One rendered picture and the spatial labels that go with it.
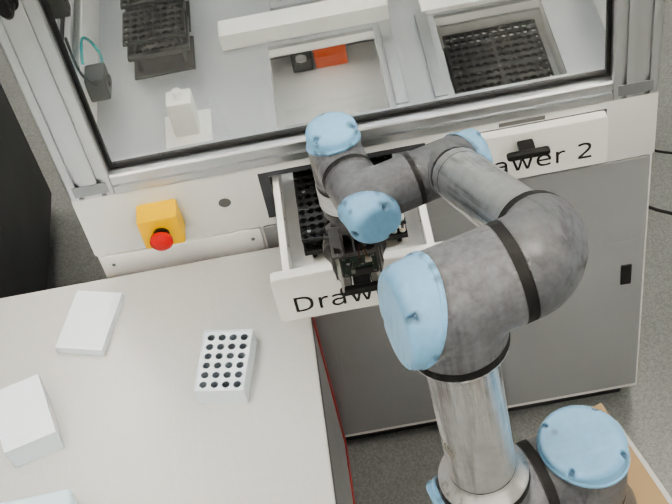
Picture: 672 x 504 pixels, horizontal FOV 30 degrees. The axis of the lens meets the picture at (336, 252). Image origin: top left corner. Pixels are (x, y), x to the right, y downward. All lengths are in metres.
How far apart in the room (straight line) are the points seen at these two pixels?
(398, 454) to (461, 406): 1.44
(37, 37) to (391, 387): 1.15
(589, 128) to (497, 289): 0.93
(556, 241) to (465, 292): 0.11
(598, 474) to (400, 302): 0.45
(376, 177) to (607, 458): 0.47
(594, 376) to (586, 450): 1.16
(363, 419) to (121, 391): 0.78
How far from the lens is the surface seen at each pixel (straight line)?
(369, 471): 2.84
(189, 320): 2.18
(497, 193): 1.46
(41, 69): 1.99
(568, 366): 2.73
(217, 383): 2.05
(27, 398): 2.12
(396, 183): 1.66
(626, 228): 2.42
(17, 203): 3.17
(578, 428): 1.65
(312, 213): 2.10
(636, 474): 1.88
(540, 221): 1.32
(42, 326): 2.27
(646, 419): 2.89
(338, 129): 1.71
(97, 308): 2.23
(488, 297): 1.28
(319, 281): 1.99
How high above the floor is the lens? 2.43
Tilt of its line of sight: 49 degrees down
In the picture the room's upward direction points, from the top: 13 degrees counter-clockwise
